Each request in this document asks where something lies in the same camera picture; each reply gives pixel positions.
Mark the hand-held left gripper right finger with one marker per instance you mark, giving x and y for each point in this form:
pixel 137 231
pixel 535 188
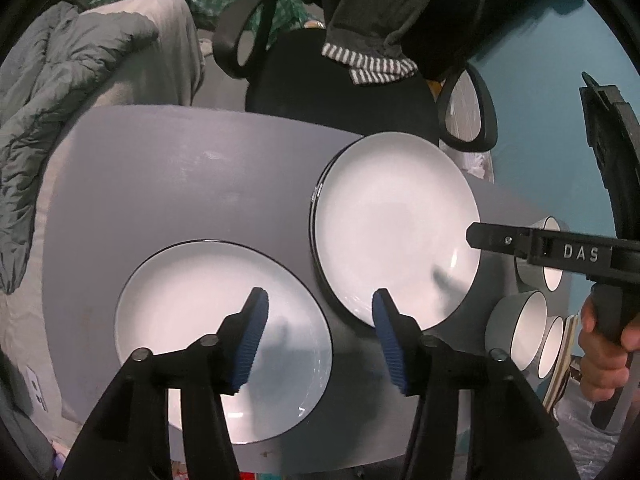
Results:
pixel 392 345

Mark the clear plastic sheet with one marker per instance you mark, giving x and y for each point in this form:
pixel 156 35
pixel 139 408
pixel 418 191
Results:
pixel 580 440

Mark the tan wooden board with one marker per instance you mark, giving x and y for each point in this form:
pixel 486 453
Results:
pixel 565 365

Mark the white wall outlet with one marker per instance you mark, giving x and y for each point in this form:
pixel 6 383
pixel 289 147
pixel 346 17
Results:
pixel 36 387

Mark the grey comforter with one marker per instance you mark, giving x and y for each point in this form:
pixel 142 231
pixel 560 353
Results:
pixel 50 110

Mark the person's right hand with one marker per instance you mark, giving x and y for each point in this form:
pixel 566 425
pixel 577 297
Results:
pixel 600 365

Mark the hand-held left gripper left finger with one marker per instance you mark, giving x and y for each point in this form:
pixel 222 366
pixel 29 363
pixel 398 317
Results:
pixel 250 340

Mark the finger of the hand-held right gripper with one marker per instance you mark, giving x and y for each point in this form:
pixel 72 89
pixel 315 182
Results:
pixel 495 241

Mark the grey garment with striped cuff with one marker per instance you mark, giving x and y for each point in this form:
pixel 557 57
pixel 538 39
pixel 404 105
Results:
pixel 380 5

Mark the black office chair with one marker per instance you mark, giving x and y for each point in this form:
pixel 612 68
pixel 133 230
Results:
pixel 300 85

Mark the white black-rimmed plate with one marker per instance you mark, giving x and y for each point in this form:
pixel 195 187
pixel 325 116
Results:
pixel 313 225
pixel 395 210
pixel 190 310

